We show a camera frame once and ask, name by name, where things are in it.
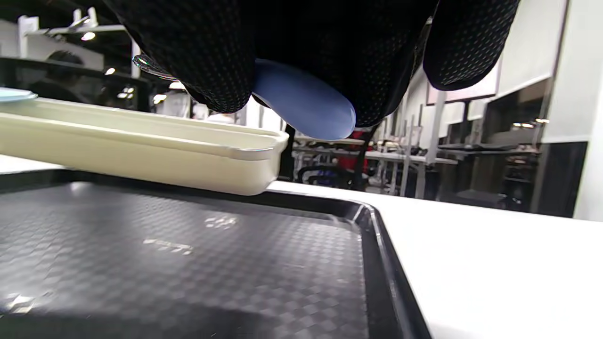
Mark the blue lid lunch box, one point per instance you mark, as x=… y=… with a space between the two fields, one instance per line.
x=141 y=146

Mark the person's right hand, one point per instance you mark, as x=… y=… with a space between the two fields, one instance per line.
x=212 y=47

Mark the black plastic tray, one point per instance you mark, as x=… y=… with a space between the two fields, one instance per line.
x=188 y=263

